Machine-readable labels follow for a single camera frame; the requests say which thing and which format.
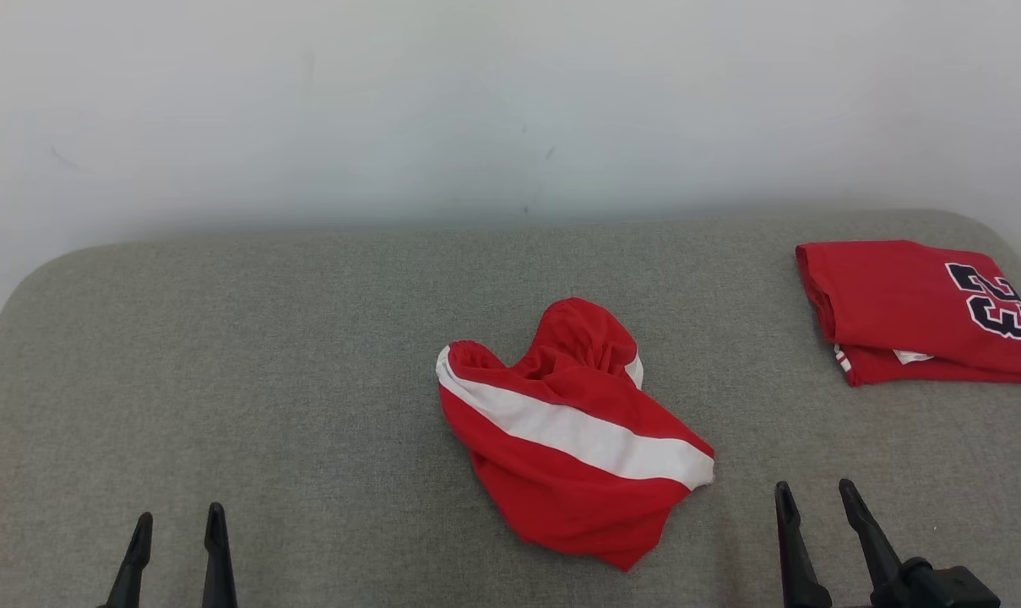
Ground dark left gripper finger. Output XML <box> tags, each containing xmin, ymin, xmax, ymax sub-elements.
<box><xmin>105</xmin><ymin>513</ymin><xmax>154</xmax><ymax>608</ymax></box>
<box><xmin>202</xmin><ymin>502</ymin><xmax>239</xmax><ymax>608</ymax></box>

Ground red white numbered jersey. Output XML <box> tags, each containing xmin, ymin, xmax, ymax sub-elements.
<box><xmin>795</xmin><ymin>240</ymin><xmax>1021</xmax><ymax>388</ymax></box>

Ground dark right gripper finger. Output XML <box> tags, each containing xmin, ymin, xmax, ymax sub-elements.
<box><xmin>839</xmin><ymin>479</ymin><xmax>904</xmax><ymax>605</ymax></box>
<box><xmin>774</xmin><ymin>481</ymin><xmax>834</xmax><ymax>608</ymax></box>

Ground red shorts with white stripe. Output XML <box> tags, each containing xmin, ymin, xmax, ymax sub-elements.
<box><xmin>436</xmin><ymin>296</ymin><xmax>716</xmax><ymax>573</ymax></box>

